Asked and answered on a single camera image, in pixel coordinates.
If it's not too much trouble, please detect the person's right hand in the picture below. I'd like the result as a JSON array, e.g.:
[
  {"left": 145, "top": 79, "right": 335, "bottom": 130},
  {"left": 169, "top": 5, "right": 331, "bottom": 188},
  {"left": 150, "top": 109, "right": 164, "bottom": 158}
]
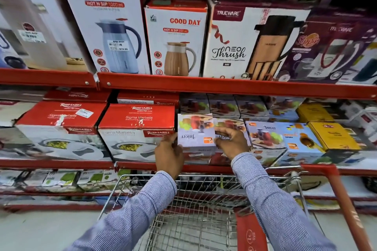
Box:
[{"left": 214, "top": 126, "right": 251, "bottom": 161}]

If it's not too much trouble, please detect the person's left hand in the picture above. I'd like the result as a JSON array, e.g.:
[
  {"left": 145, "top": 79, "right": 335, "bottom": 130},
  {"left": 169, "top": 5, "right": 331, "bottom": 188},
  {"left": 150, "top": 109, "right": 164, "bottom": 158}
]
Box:
[{"left": 155, "top": 133, "right": 185, "bottom": 180}]

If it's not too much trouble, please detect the white juicer box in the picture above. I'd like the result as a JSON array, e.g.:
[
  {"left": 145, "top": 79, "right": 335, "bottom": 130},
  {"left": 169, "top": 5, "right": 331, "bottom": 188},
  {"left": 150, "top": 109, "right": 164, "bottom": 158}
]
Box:
[{"left": 177, "top": 113, "right": 217, "bottom": 155}]

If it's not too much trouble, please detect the person's right forearm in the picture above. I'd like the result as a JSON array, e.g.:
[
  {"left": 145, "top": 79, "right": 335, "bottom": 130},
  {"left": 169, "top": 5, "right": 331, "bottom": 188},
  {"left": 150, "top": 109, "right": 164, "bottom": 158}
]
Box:
[{"left": 231, "top": 152, "right": 337, "bottom": 251}]

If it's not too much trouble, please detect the person's left forearm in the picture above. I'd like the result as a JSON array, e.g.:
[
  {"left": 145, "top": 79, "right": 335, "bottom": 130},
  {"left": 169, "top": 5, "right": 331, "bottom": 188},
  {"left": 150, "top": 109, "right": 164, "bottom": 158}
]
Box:
[{"left": 64, "top": 171, "right": 178, "bottom": 251}]

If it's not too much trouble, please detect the red white casserole box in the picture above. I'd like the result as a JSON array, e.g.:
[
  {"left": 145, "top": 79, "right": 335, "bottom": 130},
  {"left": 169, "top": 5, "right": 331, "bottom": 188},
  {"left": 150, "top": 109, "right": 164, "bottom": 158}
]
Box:
[
  {"left": 98, "top": 104, "right": 176, "bottom": 163},
  {"left": 15, "top": 101, "right": 113, "bottom": 162},
  {"left": 43, "top": 89, "right": 111, "bottom": 103},
  {"left": 117, "top": 92, "right": 180, "bottom": 109}
]

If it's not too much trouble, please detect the stack of juicer boxes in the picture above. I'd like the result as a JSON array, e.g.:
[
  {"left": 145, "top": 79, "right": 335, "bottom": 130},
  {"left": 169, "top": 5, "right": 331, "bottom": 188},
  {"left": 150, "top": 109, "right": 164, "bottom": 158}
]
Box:
[{"left": 179, "top": 93, "right": 306, "bottom": 167}]

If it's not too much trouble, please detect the red metal shelf rack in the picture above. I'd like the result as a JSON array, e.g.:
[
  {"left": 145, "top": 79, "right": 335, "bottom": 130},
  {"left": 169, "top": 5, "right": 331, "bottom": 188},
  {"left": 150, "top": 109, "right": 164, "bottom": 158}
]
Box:
[{"left": 0, "top": 68, "right": 377, "bottom": 213}]

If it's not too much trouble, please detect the blue box orange print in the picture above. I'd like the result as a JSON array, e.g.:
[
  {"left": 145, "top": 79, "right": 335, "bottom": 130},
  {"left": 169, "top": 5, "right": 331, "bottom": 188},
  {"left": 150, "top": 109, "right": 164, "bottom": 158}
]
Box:
[{"left": 275, "top": 122, "right": 327, "bottom": 166}]

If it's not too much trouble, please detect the small beige flask box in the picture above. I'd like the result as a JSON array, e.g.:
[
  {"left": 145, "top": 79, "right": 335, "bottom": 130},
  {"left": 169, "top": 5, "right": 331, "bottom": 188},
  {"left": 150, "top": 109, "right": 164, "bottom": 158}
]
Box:
[{"left": 144, "top": 0, "right": 208, "bottom": 77}]

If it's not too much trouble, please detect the red plastic cart seat flap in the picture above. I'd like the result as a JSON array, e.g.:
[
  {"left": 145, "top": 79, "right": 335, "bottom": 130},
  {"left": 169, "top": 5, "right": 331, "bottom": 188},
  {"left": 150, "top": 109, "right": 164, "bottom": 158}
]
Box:
[{"left": 235, "top": 212, "right": 268, "bottom": 251}]

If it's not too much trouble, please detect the yellow box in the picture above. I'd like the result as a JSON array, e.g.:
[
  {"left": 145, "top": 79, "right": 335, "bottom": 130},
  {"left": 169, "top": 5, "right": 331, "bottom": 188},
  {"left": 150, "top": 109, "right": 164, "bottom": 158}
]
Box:
[
  {"left": 307, "top": 121, "right": 362, "bottom": 152},
  {"left": 296, "top": 103, "right": 335, "bottom": 124}
]

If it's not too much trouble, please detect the copper jug box maroon label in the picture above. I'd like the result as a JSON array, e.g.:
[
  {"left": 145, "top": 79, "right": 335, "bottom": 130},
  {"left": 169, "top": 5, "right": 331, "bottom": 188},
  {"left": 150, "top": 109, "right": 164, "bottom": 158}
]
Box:
[{"left": 203, "top": 0, "right": 312, "bottom": 81}]

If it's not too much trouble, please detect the row of green print boxes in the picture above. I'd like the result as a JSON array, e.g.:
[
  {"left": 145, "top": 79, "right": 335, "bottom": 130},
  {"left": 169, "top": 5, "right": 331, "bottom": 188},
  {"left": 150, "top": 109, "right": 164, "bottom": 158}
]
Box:
[{"left": 0, "top": 168, "right": 131, "bottom": 193}]

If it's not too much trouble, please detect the large blue flask box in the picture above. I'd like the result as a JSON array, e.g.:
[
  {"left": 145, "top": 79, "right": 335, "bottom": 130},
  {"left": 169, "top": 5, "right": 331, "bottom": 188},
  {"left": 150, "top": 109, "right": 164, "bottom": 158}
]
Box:
[{"left": 54, "top": 0, "right": 151, "bottom": 75}]

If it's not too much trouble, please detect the purple jug set box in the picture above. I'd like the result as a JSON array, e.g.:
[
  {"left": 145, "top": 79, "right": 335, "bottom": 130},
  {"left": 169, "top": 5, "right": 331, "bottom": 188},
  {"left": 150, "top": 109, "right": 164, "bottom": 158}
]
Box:
[{"left": 275, "top": 9, "right": 377, "bottom": 85}]

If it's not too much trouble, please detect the grey white box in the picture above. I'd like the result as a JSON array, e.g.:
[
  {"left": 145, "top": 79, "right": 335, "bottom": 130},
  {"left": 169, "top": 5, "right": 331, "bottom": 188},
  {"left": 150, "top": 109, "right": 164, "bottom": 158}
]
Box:
[{"left": 0, "top": 100, "right": 37, "bottom": 161}]

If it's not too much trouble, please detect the blue kettle box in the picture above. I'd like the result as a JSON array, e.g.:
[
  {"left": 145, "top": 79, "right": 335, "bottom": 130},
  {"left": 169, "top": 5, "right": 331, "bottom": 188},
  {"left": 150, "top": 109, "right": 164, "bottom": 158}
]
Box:
[{"left": 0, "top": 30, "right": 28, "bottom": 69}]

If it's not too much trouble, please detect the white thermos box red label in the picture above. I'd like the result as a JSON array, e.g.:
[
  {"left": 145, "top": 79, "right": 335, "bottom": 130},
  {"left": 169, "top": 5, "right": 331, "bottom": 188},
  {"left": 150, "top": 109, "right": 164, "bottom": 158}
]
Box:
[{"left": 0, "top": 0, "right": 89, "bottom": 72}]

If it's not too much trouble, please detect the metal wire shopping cart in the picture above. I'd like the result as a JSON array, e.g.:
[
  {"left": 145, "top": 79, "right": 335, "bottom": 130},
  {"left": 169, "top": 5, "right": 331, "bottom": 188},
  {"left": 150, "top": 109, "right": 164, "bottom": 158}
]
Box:
[{"left": 98, "top": 166, "right": 310, "bottom": 251}]

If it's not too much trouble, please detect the red shelf upright post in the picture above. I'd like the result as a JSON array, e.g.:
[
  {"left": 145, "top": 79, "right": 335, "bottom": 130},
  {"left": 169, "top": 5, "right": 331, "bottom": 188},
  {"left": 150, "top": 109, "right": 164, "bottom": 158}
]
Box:
[{"left": 300, "top": 164, "right": 374, "bottom": 251}]

